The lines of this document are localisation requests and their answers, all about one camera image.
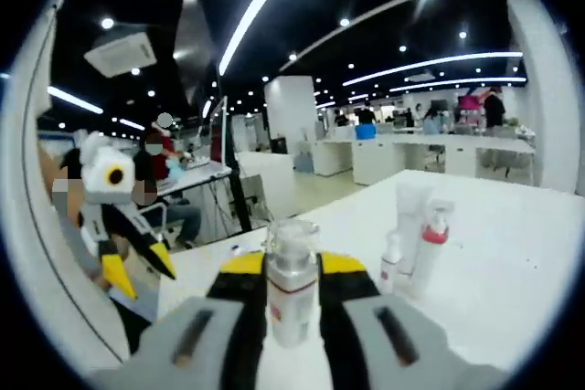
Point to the blue box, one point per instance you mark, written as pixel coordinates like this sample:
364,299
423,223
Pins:
365,132

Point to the white pillar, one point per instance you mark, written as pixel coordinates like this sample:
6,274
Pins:
290,125

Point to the black monitor stand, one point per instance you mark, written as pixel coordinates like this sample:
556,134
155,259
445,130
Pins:
237,180

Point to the white office desk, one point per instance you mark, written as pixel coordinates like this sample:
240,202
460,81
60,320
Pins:
196,180

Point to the pink banner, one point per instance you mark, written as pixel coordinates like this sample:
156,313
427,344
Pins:
471,103

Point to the long ceiling light strip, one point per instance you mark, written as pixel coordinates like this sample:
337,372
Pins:
256,11

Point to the ceiling air conditioner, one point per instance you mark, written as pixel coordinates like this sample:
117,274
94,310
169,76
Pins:
121,54

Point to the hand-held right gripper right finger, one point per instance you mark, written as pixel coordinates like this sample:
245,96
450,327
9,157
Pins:
352,317

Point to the clear cap skincare bottle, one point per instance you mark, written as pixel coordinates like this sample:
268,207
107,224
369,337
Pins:
290,312

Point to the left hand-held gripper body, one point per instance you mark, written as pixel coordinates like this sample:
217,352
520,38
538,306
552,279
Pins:
98,189

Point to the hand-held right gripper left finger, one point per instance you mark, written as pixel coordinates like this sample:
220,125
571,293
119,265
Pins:
160,353

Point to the hanging dark panel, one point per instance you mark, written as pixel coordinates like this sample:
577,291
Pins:
194,52

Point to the tall white skincare tube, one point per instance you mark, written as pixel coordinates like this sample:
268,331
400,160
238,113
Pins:
409,225

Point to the small white skincare bottle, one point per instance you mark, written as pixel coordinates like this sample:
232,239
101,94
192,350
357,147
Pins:
388,266

